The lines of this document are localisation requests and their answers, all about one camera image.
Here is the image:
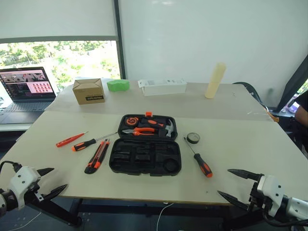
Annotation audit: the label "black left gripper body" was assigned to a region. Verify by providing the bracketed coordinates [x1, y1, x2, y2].
[23, 179, 49, 205]

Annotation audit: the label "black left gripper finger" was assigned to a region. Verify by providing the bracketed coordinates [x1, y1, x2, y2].
[36, 167, 55, 177]
[42, 184, 69, 202]

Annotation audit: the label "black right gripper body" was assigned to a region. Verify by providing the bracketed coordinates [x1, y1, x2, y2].
[248, 173, 265, 213]

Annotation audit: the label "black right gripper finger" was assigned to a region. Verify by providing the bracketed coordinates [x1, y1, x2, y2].
[227, 168, 264, 181]
[217, 190, 251, 212]

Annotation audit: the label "orange black screwdriver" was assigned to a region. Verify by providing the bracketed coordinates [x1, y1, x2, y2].
[71, 131, 118, 152]
[183, 137, 213, 179]

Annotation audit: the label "black electrical tape roll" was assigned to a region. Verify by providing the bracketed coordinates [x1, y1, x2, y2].
[187, 132, 201, 144]

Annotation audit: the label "black tool case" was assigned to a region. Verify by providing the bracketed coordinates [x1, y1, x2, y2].
[108, 111, 182, 177]

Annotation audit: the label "open black laptop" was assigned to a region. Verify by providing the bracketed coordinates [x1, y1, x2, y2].
[0, 66, 57, 125]

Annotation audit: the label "black chair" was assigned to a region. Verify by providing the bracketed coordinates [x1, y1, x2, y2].
[231, 81, 280, 122]

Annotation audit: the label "person in dark clothes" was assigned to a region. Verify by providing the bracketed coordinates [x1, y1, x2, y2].
[290, 90, 308, 157]

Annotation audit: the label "brown cardboard box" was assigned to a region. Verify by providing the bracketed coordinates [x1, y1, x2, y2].
[72, 78, 106, 105]

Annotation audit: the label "cream cylindrical roll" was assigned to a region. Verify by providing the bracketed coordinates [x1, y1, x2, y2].
[204, 62, 227, 100]

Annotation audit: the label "orange black tape measure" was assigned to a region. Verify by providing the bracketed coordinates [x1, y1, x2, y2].
[125, 116, 139, 127]

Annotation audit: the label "black slanted beam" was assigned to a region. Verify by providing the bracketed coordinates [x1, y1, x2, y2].
[276, 53, 308, 113]

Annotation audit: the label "green plastic block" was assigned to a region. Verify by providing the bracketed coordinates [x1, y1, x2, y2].
[106, 79, 130, 93]

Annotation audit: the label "long white carton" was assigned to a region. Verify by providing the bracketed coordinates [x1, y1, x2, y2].
[137, 77, 188, 97]

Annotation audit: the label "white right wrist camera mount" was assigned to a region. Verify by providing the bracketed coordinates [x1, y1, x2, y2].
[256, 175, 285, 218]

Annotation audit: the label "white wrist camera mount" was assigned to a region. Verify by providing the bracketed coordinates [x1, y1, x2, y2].
[8, 166, 42, 201]
[256, 175, 285, 218]

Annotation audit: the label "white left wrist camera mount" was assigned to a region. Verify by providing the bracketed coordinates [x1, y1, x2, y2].
[8, 166, 42, 201]

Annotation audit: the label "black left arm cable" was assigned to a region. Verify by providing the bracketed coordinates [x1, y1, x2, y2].
[0, 160, 23, 174]

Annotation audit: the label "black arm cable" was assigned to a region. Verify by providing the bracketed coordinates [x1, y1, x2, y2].
[0, 160, 23, 174]
[261, 208, 308, 227]

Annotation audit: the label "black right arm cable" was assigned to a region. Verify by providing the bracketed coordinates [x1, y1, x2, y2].
[261, 208, 308, 227]

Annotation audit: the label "black table frame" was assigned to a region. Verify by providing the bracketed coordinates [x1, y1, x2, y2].
[23, 196, 268, 231]

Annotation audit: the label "white hanging cable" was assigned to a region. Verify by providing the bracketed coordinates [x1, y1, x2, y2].
[156, 202, 175, 231]

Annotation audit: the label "claw hammer orange black handle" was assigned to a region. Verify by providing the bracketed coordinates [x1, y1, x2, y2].
[141, 118, 176, 139]

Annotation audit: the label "orange handled pliers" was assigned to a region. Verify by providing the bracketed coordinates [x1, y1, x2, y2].
[122, 127, 156, 137]

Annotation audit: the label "black window frame post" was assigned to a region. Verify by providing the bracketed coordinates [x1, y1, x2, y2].
[112, 0, 127, 80]

